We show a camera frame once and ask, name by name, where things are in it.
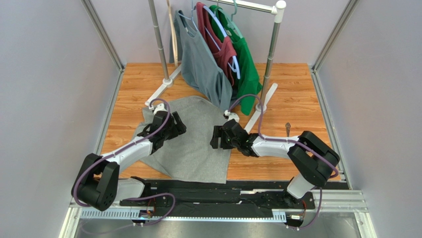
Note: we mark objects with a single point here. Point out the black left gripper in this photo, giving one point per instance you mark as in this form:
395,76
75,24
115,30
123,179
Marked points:
179,128

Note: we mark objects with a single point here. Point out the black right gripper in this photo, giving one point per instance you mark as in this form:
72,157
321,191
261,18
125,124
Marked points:
219,136

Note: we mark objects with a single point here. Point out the light grey cloth napkin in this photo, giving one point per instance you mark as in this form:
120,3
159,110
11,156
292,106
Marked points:
189,157

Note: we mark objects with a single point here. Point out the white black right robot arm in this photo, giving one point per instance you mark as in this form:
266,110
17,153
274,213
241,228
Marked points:
315,160

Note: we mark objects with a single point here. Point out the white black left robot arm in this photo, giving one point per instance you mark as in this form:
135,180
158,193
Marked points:
98,184

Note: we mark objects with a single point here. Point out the blue-grey hanging shirt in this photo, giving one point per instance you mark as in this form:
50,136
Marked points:
198,66

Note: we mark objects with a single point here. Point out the green hanging shirt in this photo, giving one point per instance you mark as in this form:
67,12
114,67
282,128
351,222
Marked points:
249,82

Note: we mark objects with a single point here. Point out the maroon hanging shirt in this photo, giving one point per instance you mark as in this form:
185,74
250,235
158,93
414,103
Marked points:
222,50

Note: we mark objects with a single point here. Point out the wooden hanger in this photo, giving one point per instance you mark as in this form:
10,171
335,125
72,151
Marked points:
173,34

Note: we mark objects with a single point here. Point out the teal green hanger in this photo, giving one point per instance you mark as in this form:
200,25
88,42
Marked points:
230,23

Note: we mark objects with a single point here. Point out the light blue hanger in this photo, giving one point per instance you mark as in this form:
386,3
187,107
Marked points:
216,25

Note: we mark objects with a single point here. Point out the white clothes rack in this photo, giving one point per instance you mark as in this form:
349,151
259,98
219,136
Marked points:
260,100

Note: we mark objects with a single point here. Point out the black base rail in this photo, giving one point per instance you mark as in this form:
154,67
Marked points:
235,199

